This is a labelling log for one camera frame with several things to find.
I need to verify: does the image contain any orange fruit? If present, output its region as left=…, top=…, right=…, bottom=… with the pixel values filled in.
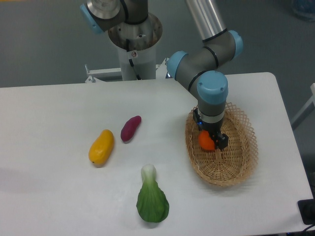
left=198, top=130, right=215, bottom=151

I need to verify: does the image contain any purple sweet potato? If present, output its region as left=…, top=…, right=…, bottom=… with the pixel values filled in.
left=121, top=116, right=142, bottom=143

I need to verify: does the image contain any woven wicker basket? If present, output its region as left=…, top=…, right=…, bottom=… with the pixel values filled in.
left=185, top=102, right=258, bottom=187

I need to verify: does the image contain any green bok choy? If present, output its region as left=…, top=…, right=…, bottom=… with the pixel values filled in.
left=136, top=164, right=169, bottom=223

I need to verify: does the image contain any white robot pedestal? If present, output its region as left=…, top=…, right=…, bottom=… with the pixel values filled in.
left=85, top=13, right=163, bottom=83

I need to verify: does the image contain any blue object top right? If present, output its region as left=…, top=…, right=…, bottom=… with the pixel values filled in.
left=291, top=0, right=315, bottom=22

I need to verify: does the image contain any black device at table edge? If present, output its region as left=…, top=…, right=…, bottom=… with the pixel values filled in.
left=297, top=199, right=315, bottom=225

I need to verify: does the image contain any black cable on pedestal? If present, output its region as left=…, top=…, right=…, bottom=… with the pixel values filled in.
left=126, top=38, right=142, bottom=81

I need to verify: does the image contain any white frame at right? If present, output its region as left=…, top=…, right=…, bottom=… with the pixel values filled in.
left=290, top=83, right=315, bottom=130

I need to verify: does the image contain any yellow mango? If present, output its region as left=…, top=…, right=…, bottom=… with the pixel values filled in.
left=88, top=129, right=115, bottom=166

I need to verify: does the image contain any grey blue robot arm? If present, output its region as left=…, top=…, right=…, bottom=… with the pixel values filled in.
left=80, top=0, right=244, bottom=149

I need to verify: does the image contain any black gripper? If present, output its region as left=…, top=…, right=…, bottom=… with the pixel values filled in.
left=193, top=108, right=228, bottom=150

